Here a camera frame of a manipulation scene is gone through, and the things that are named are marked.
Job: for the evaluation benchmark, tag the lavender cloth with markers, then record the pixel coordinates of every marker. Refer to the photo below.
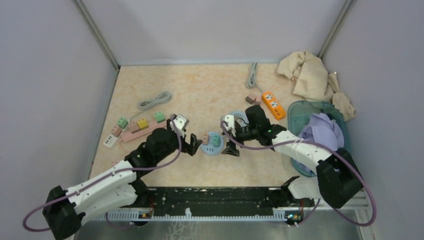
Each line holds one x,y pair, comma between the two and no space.
323,130

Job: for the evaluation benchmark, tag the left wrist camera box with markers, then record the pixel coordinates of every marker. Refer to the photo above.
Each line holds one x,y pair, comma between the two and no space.
179,124

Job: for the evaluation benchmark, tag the round blue socket hub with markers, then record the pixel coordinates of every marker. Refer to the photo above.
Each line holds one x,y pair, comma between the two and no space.
211,150

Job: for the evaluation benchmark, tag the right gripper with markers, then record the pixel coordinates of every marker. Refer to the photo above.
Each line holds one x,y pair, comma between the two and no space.
231,149

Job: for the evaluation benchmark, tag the teal plastic basket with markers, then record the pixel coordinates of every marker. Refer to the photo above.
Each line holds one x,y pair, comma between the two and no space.
299,114

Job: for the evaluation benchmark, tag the teal plug adapter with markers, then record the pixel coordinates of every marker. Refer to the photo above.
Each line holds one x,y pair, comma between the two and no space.
216,140

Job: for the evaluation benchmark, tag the white usb charger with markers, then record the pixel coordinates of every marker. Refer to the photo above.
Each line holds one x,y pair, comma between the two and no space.
110,140

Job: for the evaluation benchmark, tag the pink power strip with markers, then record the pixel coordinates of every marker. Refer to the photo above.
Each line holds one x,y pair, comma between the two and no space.
128,136

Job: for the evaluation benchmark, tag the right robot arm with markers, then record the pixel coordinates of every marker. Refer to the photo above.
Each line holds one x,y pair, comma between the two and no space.
336,179

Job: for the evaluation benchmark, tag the brown plug adapter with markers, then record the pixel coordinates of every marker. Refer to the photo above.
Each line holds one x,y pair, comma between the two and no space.
133,127

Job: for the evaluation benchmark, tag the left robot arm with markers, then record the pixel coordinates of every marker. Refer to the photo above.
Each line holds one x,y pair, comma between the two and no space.
67,210

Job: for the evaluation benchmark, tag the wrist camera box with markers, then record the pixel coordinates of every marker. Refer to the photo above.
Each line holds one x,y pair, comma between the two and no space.
229,123
179,124

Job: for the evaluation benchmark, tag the green plug adapter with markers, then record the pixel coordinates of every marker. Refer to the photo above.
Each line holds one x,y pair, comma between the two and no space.
122,122
159,117

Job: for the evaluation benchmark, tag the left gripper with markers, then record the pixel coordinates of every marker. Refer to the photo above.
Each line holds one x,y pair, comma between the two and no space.
191,148

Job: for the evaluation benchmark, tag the pink plug adapter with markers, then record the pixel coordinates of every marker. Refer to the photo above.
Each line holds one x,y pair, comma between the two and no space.
251,98
257,101

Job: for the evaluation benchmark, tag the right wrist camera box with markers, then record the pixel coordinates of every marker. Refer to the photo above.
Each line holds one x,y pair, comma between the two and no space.
229,123

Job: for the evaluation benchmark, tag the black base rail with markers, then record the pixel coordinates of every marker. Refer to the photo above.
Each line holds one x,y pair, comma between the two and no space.
218,201

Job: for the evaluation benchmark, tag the orange power strip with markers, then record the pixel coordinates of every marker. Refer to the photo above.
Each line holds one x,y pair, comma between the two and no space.
273,105

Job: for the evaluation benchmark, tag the yellow plug adapter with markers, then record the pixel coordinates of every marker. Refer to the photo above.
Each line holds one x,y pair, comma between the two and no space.
142,124

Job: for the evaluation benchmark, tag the pink adapter on strip end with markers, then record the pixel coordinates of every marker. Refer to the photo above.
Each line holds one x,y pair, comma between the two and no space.
116,131

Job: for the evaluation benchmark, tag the beige cloth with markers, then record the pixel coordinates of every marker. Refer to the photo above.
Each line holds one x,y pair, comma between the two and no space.
313,82

